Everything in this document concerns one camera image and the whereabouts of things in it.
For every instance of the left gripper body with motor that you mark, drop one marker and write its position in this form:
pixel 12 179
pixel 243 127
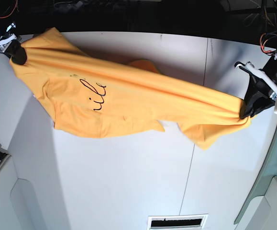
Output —
pixel 270 69

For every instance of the yellow t-shirt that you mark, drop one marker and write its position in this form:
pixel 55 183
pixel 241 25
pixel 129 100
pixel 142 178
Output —
pixel 94 98

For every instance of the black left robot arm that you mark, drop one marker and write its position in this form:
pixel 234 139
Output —
pixel 268 39

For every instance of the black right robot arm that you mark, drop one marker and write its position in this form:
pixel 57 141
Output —
pixel 6 16

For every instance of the white cabinet panel right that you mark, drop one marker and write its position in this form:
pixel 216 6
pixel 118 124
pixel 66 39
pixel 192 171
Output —
pixel 261 213

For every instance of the white cabinet panel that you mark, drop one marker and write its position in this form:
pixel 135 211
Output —
pixel 261 213
pixel 32 202

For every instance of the white floor vent grille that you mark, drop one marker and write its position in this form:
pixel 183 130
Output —
pixel 183 222

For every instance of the white cabinet panel left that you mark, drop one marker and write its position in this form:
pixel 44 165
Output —
pixel 32 202

